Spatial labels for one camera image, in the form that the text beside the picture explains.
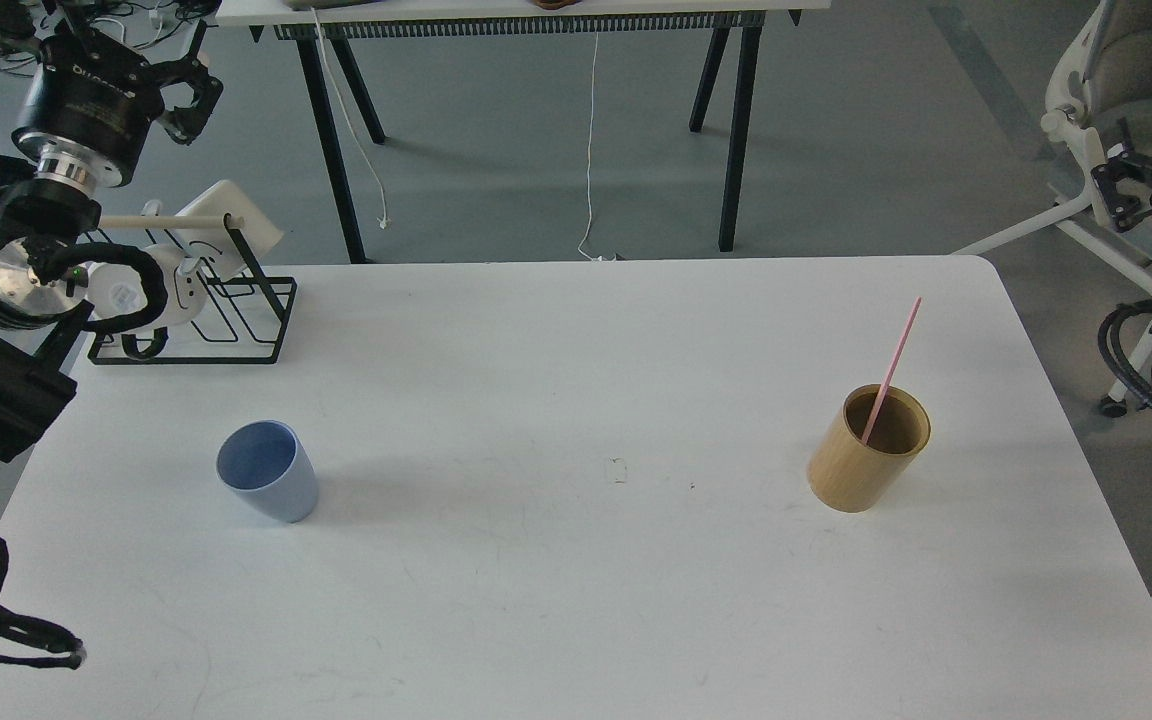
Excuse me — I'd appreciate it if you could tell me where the white square board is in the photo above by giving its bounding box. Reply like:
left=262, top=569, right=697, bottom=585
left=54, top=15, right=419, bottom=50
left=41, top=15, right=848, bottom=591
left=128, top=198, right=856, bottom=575
left=174, top=180, right=285, bottom=283

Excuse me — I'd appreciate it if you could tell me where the white background table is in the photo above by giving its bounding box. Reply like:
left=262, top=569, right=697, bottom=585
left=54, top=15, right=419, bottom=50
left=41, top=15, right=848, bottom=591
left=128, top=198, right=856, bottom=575
left=214, top=0, right=832, bottom=265

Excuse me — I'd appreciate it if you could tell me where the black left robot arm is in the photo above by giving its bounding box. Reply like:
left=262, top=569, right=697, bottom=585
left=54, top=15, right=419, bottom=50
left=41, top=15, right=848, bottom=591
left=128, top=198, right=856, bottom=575
left=0, top=1, right=221, bottom=465

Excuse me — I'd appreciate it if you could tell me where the black wire dish rack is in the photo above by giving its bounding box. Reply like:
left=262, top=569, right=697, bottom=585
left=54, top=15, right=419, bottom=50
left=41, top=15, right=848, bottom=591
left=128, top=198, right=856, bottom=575
left=88, top=214, right=297, bottom=366

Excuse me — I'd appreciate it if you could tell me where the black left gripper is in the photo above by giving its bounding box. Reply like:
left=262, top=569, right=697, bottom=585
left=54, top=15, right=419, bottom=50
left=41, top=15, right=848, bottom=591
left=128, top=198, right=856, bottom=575
left=12, top=1, right=223, bottom=187

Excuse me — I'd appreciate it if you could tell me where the wooden dowel rod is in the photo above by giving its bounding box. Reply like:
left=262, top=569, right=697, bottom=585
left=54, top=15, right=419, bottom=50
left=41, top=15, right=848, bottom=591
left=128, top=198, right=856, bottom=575
left=99, top=215, right=230, bottom=232

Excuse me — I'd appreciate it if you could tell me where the grey office chair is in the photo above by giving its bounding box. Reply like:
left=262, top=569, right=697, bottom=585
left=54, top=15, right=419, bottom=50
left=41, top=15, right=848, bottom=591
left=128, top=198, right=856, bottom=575
left=954, top=0, right=1152, bottom=419

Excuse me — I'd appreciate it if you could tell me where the white hanging cable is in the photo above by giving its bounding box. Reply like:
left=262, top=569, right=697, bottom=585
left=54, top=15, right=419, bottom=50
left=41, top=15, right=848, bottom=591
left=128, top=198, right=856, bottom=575
left=312, top=8, right=391, bottom=232
left=577, top=32, right=617, bottom=263

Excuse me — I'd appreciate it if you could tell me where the blue plastic cup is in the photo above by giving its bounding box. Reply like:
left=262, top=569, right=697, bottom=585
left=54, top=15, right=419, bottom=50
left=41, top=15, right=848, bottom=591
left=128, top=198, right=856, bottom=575
left=215, top=420, right=320, bottom=523

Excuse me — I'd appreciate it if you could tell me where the floor cables bundle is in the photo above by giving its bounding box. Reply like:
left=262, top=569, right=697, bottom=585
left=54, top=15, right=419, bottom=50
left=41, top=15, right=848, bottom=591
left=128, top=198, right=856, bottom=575
left=0, top=0, right=222, bottom=121

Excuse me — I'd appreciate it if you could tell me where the white plate in rack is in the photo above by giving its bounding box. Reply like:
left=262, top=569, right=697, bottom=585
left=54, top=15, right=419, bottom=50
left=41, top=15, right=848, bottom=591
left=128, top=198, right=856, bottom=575
left=86, top=243, right=207, bottom=332

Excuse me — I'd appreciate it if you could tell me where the pink chopstick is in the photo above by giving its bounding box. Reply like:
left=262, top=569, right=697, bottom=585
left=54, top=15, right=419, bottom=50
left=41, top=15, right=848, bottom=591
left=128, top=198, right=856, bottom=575
left=861, top=296, right=924, bottom=446

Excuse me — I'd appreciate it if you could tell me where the bamboo cylinder holder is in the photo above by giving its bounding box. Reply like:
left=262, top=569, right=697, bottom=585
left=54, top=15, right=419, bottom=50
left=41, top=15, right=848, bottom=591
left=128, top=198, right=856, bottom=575
left=806, top=384, right=931, bottom=511

